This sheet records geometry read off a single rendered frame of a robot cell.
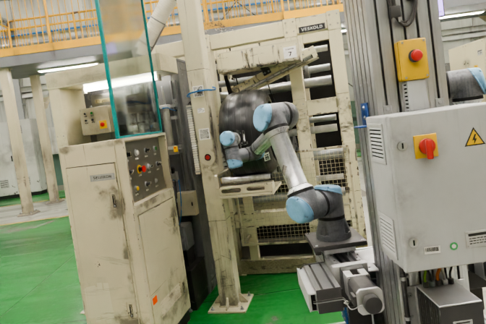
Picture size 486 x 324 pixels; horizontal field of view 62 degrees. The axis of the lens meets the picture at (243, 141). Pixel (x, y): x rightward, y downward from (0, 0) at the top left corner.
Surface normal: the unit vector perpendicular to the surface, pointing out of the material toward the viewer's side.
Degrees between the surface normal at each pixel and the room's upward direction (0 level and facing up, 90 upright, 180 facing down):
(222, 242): 90
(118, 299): 90
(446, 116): 90
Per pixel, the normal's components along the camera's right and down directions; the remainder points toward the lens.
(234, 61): -0.23, 0.08
